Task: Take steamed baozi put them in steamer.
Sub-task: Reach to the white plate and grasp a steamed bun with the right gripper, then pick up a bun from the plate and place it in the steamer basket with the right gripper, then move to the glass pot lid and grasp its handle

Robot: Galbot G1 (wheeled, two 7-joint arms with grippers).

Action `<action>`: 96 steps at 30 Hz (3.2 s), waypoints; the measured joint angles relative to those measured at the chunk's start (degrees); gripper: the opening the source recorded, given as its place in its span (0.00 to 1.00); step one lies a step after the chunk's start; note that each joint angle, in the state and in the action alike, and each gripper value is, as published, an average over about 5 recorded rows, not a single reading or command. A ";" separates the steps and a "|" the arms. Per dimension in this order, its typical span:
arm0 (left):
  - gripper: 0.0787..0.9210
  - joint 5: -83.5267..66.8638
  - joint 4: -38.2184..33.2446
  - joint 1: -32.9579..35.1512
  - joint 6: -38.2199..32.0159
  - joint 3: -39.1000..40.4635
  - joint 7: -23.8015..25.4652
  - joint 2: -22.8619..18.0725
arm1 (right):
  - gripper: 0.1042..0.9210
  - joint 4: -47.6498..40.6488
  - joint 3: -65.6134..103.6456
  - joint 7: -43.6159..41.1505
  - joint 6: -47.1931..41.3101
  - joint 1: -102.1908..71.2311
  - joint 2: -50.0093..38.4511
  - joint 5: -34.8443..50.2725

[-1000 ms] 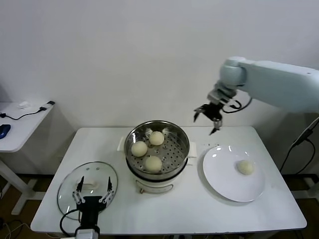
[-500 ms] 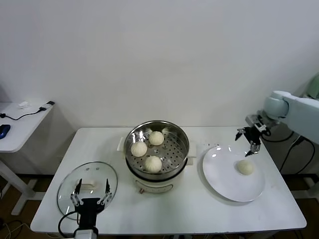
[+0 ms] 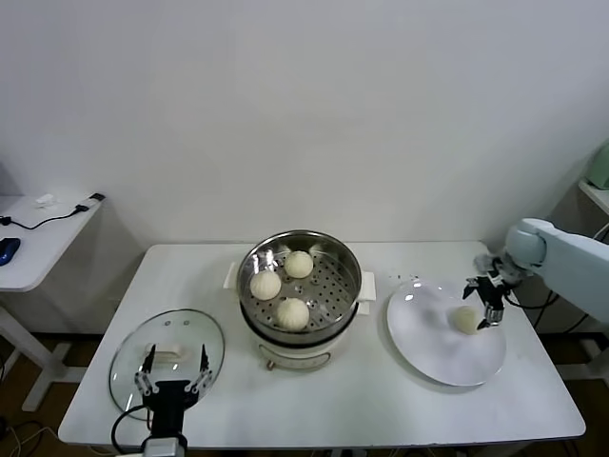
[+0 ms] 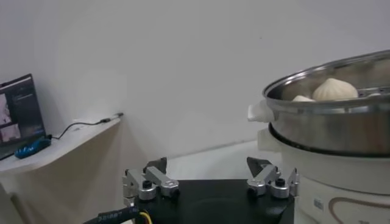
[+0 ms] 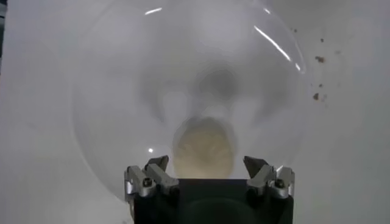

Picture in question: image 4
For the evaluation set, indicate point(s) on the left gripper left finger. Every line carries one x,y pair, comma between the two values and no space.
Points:
152,179

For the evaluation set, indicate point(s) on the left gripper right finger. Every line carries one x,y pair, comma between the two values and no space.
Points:
268,179

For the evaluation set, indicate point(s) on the white steamed baozi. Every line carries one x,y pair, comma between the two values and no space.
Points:
335,90
303,99

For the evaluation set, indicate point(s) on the stainless steel steamer basket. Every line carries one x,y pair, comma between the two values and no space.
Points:
320,131

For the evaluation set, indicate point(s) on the white electric cooker pot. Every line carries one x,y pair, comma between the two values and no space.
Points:
335,176

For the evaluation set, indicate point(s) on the white side desk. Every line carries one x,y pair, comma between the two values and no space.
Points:
61,149

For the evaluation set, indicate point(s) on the blue computer mouse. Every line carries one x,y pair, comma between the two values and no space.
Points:
32,148

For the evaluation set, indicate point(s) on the black monitor screen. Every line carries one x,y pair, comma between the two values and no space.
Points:
21,115

